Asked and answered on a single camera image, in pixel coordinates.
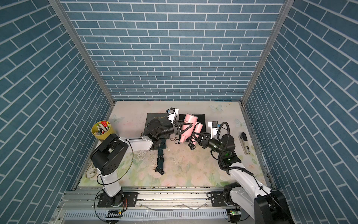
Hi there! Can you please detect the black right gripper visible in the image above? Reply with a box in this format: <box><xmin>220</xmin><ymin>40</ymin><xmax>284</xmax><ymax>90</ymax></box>
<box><xmin>193</xmin><ymin>132</ymin><xmax>226</xmax><ymax>158</ymax></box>

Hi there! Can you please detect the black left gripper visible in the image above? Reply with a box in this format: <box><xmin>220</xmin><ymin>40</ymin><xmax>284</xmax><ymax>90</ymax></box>
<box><xmin>155</xmin><ymin>121</ymin><xmax>190</xmax><ymax>139</ymax></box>

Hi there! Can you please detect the pink hair dryer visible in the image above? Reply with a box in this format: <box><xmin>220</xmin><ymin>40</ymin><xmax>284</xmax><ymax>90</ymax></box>
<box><xmin>180</xmin><ymin>114</ymin><xmax>203</xmax><ymax>143</ymax></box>

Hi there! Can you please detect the black hair dryer bag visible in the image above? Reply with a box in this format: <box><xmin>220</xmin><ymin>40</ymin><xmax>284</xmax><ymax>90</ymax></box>
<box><xmin>179</xmin><ymin>114</ymin><xmax>207</xmax><ymax>133</ymax></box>

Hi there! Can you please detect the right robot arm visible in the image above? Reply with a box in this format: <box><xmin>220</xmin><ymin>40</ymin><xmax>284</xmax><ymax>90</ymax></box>
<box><xmin>191</xmin><ymin>133</ymin><xmax>294</xmax><ymax>224</ymax></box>

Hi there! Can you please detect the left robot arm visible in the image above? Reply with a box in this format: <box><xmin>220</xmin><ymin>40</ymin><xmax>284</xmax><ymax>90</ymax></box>
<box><xmin>90</xmin><ymin>119</ymin><xmax>195</xmax><ymax>199</ymax></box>

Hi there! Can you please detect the grey hair dryer bag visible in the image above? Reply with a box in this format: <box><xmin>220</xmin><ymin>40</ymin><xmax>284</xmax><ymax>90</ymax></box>
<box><xmin>143</xmin><ymin>113</ymin><xmax>172</xmax><ymax>139</ymax></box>

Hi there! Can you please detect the white black stapler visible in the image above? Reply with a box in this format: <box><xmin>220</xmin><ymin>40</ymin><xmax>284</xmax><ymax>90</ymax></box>
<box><xmin>239</xmin><ymin>132</ymin><xmax>251</xmax><ymax>155</ymax></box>

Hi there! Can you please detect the red marker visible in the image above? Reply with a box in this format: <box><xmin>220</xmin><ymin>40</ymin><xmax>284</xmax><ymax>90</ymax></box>
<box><xmin>101</xmin><ymin>121</ymin><xmax>109</xmax><ymax>129</ymax></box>

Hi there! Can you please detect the yellow pen holder cup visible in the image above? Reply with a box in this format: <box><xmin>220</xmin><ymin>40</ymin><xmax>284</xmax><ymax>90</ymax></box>
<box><xmin>91</xmin><ymin>120</ymin><xmax>116</xmax><ymax>141</ymax></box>

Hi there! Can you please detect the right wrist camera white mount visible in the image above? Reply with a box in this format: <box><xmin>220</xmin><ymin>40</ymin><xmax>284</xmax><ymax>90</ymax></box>
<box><xmin>208</xmin><ymin>121</ymin><xmax>220</xmax><ymax>139</ymax></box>

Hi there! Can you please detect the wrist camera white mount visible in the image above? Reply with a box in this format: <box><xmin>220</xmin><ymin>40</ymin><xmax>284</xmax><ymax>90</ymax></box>
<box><xmin>208</xmin><ymin>121</ymin><xmax>220</xmax><ymax>139</ymax></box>
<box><xmin>167</xmin><ymin>107</ymin><xmax>179</xmax><ymax>123</ymax></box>

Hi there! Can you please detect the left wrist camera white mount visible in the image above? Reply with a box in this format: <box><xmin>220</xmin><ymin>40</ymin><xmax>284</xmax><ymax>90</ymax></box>
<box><xmin>167</xmin><ymin>107</ymin><xmax>179</xmax><ymax>123</ymax></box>

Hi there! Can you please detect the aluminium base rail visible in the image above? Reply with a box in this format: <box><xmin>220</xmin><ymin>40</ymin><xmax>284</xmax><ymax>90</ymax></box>
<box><xmin>50</xmin><ymin>187</ymin><xmax>297</xmax><ymax>224</ymax></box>

